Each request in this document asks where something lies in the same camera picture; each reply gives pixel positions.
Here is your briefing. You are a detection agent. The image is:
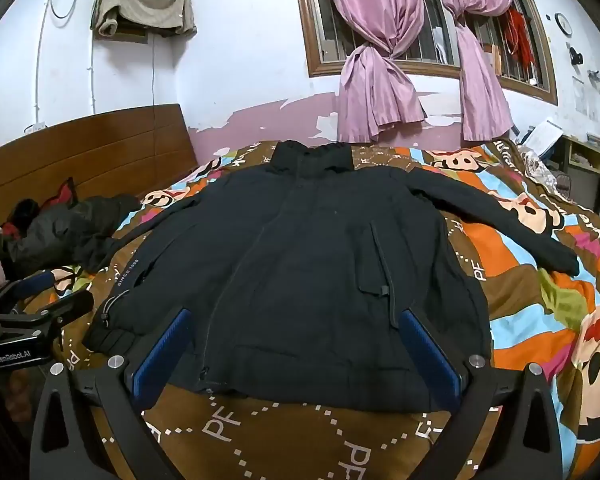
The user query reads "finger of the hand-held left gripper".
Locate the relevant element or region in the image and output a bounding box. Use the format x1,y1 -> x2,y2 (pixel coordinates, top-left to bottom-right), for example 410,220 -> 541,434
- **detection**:
0,269 -> 56,311
0,289 -> 96,332

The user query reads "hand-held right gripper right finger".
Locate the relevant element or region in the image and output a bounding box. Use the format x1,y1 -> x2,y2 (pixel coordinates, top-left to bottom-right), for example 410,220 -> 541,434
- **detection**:
397,307 -> 566,480

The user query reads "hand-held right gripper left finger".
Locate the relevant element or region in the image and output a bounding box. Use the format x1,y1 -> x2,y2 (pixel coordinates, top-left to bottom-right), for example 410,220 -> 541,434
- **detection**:
29,307 -> 196,480

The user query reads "black jacket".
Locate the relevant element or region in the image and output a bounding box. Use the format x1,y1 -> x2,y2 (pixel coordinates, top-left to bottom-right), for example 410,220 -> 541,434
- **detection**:
82,140 -> 581,413

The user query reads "pile of dark clothes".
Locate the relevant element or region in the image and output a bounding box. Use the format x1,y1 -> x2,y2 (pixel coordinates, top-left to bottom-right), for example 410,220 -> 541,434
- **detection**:
2,195 -> 143,276

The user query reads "red cloth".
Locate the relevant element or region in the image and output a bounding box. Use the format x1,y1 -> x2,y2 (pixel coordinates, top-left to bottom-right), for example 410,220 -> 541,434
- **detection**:
40,177 -> 78,209

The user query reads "printed cartoon blanket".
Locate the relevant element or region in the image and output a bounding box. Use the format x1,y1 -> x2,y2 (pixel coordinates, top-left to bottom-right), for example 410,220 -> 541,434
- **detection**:
17,137 -> 600,480

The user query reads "wooden headboard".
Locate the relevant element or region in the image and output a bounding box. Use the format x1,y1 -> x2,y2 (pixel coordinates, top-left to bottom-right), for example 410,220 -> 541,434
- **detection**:
0,103 -> 199,226

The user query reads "silver patterned cloth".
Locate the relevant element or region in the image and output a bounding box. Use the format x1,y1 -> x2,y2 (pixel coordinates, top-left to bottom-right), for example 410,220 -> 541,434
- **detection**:
517,144 -> 574,204

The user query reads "white paper stack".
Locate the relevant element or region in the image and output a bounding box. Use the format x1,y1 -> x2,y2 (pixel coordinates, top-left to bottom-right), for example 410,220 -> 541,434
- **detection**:
522,119 -> 564,159

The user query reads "wooden desk shelf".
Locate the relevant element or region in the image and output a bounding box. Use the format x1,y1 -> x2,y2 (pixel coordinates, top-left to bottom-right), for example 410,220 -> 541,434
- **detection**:
562,134 -> 600,237

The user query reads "pink tied curtain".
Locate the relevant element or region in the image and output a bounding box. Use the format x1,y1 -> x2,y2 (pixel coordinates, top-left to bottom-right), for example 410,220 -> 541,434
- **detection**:
432,0 -> 518,142
312,0 -> 428,143

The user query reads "cloth-covered air conditioner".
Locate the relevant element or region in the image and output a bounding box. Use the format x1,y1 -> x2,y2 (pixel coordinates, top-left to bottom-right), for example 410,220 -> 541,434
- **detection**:
90,0 -> 198,38

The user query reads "wooden framed window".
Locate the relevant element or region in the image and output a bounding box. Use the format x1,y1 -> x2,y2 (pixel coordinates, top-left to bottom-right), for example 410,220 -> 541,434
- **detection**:
290,0 -> 559,107

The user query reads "red hanging item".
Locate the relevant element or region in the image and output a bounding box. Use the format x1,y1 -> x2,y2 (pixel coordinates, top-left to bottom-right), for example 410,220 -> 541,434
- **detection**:
502,7 -> 537,69

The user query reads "wall-mounted box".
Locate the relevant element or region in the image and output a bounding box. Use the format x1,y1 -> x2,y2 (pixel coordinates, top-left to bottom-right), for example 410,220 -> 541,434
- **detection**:
114,16 -> 149,42

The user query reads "white wall paper sheet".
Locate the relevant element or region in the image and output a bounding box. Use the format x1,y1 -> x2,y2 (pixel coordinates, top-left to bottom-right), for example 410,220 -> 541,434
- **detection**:
572,76 -> 589,112

